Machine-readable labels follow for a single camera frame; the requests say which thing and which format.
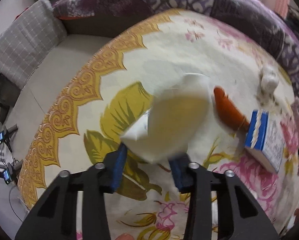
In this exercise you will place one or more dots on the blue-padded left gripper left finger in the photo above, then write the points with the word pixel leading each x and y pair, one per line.
pixel 119 166

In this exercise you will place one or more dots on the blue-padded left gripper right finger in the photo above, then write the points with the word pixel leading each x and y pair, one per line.
pixel 179 167

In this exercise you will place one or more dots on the white floral paper cup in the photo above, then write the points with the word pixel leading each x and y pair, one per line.
pixel 172 121

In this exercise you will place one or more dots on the blue and white medicine box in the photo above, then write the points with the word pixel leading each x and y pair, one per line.
pixel 265 141

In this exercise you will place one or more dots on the floral cream blanket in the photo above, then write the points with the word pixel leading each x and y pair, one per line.
pixel 118 85

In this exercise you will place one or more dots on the orange-brown snack wrapper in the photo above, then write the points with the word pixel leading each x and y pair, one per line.
pixel 228 113

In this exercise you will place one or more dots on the crumpled white tissue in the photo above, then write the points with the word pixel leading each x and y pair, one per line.
pixel 268 79

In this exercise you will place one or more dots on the grey checked cushion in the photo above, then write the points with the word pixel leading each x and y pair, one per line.
pixel 28 40

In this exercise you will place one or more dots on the purple patterned bed quilt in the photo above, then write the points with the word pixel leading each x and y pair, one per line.
pixel 250 17

